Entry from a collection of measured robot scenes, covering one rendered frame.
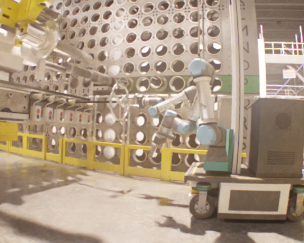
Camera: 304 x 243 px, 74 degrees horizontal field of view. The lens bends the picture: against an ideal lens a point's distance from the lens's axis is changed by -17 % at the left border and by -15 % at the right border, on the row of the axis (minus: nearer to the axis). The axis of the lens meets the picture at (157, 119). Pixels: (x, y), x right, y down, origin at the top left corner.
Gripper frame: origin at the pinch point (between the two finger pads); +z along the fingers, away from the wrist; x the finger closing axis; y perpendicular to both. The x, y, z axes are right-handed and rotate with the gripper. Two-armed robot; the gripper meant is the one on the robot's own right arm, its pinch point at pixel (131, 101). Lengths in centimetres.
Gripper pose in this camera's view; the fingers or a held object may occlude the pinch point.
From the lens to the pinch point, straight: 232.4
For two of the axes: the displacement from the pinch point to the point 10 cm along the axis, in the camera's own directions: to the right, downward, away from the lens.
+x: 1.6, 8.5, 5.0
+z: -9.4, -0.3, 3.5
